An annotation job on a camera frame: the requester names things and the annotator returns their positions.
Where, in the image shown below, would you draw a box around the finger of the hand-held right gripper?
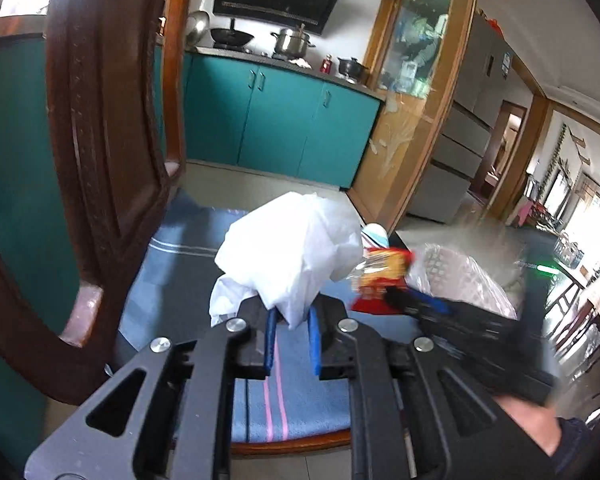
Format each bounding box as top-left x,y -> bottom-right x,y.
387,287 -> 453,318

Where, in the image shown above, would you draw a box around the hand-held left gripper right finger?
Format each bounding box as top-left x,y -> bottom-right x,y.
309,297 -> 518,480

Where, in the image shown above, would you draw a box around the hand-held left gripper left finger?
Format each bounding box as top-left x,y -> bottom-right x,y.
27,305 -> 280,480

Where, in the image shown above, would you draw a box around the red snack wrapper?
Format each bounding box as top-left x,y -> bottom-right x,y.
352,247 -> 416,316

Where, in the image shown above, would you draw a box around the white lattice waste basket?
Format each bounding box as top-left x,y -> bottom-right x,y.
407,242 -> 522,322

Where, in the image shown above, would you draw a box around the white plastic bag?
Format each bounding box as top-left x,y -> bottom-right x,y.
210,191 -> 366,331

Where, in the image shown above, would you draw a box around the person's right forearm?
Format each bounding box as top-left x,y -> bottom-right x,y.
495,395 -> 600,480

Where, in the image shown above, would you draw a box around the white paper cup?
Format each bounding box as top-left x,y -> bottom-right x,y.
362,224 -> 392,252

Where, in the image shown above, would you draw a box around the pink cloth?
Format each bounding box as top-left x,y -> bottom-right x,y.
516,200 -> 538,228

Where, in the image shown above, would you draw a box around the grey refrigerator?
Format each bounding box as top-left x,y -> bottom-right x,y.
409,20 -> 515,224

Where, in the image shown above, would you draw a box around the wooden framed glass door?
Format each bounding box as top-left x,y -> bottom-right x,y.
349,0 -> 477,233

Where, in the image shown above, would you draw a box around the teal kitchen cabinets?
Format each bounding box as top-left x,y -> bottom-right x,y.
182,52 -> 382,189

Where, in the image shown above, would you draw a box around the black lidded pot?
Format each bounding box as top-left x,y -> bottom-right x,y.
336,56 -> 370,84

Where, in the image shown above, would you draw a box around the dark wooden chair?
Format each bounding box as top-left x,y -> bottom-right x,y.
0,0 -> 361,456

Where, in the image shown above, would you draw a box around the steel stock pot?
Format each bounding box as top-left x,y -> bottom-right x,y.
271,24 -> 317,59

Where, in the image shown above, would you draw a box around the black wok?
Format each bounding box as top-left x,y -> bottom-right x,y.
210,19 -> 256,51

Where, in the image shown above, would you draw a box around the teal side cabinet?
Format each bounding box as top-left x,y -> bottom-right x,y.
0,15 -> 181,471

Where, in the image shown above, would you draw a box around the steel pan lid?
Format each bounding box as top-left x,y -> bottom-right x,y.
185,10 -> 211,51

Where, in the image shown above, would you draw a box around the green wall garland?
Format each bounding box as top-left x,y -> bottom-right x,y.
542,122 -> 571,191

